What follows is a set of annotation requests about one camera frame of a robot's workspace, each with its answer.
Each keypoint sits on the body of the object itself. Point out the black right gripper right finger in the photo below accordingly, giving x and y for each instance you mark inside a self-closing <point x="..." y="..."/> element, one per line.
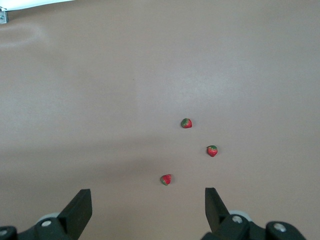
<point x="217" y="215"/>

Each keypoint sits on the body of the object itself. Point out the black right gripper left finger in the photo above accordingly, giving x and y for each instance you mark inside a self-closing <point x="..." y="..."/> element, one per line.
<point x="75" y="215"/>

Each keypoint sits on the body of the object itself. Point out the red toy strawberry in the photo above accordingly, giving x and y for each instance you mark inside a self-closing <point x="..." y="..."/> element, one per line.
<point x="166" y="179"/>
<point x="187" y="123"/>
<point x="212" y="151"/>

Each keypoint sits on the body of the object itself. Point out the brown table cover mat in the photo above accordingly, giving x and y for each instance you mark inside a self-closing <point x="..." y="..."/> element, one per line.
<point x="100" y="100"/>

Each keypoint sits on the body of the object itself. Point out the silver metal table bracket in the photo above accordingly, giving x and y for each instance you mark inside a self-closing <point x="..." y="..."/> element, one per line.
<point x="3" y="18"/>

